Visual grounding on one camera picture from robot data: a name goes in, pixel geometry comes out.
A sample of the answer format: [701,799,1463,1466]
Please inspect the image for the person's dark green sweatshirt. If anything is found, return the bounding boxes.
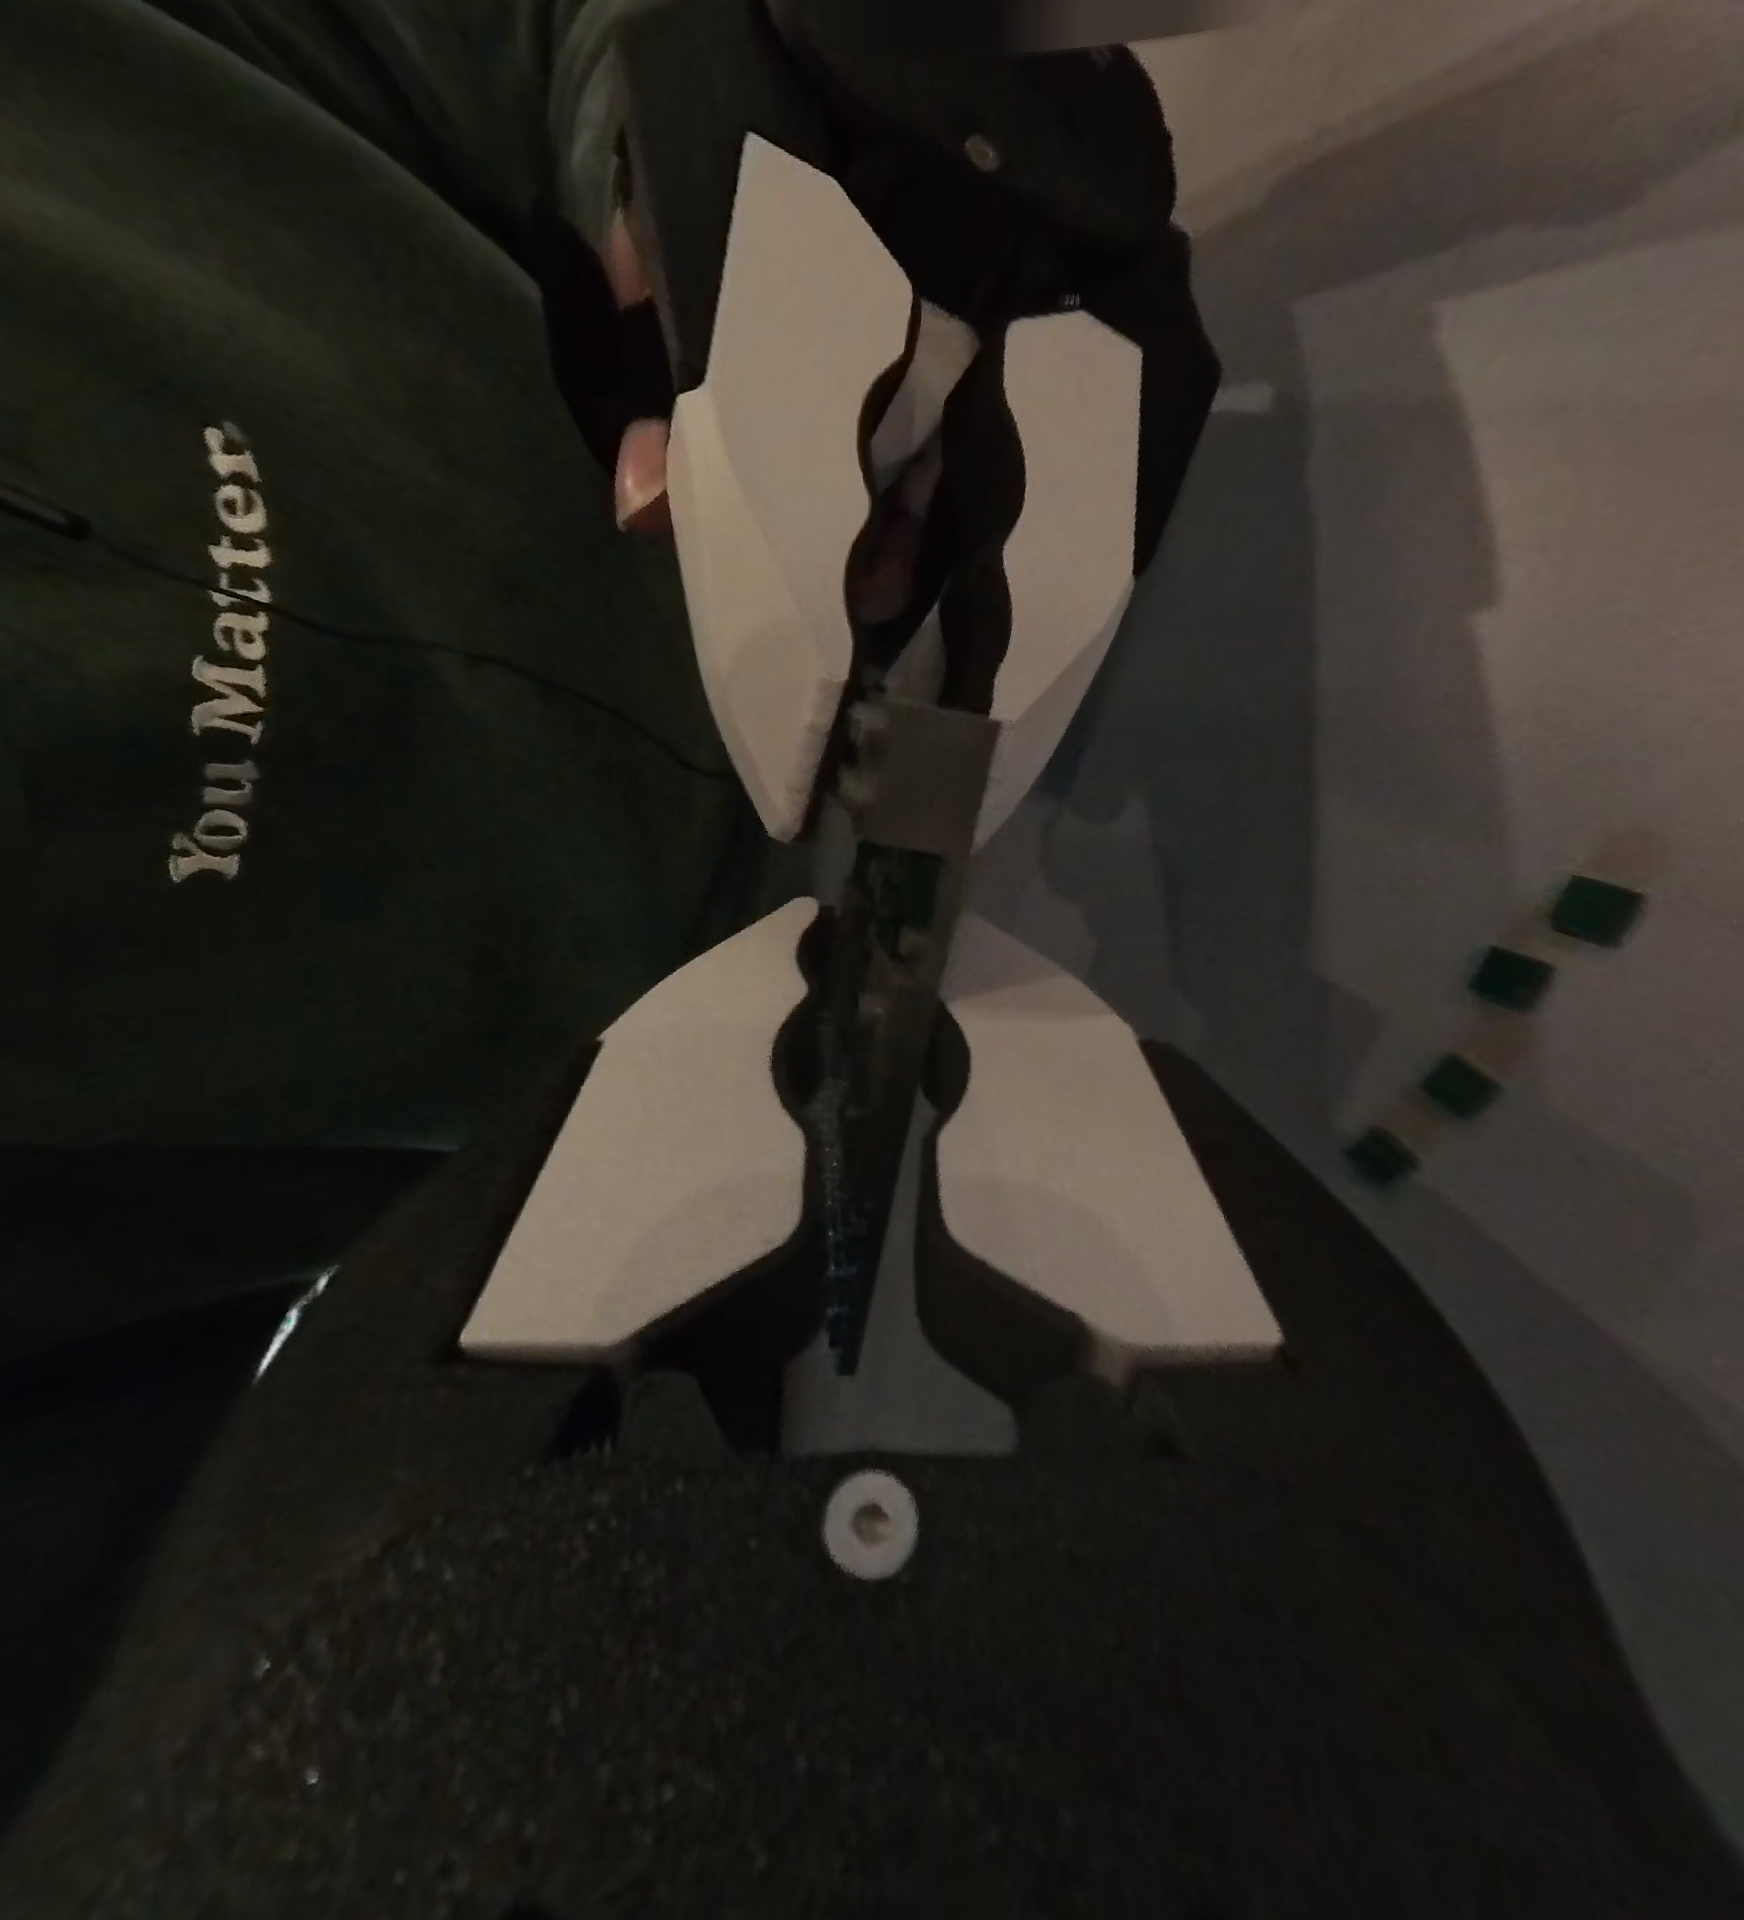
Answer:
[0,0,814,1398]

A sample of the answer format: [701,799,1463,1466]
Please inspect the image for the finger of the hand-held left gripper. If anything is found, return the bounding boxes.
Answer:
[939,306,1152,864]
[666,133,912,845]

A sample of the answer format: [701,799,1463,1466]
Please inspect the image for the person's left hand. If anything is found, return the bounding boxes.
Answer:
[596,194,687,537]

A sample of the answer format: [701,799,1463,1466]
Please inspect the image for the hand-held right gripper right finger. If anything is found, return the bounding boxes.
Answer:
[921,911,1286,1368]

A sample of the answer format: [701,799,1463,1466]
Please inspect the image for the grey brick baseplate build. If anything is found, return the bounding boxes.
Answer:
[808,668,1003,1376]

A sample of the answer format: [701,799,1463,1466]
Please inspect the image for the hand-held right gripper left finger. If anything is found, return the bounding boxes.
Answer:
[461,894,831,1368]

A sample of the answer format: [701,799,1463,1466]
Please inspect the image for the grey desk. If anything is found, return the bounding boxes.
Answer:
[945,0,1744,1920]

